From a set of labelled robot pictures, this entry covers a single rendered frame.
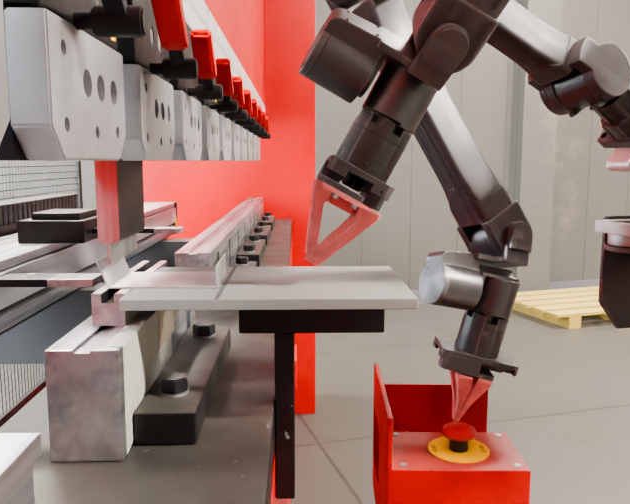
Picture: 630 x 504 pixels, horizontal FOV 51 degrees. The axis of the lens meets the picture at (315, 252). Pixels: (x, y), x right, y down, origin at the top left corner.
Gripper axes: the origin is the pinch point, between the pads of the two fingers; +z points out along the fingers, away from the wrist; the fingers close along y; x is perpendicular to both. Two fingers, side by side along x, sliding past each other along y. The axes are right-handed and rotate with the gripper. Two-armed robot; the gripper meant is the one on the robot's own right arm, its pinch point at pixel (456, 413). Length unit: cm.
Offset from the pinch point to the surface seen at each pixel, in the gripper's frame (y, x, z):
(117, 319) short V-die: 40.8, 25.7, -9.9
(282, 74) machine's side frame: 49, -196, -56
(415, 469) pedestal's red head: 7.5, 15.6, 2.0
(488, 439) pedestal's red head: -2.3, 7.6, -0.4
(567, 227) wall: -188, -459, -20
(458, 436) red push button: 2.9, 12.3, -1.7
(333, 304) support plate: 22.1, 27.8, -16.7
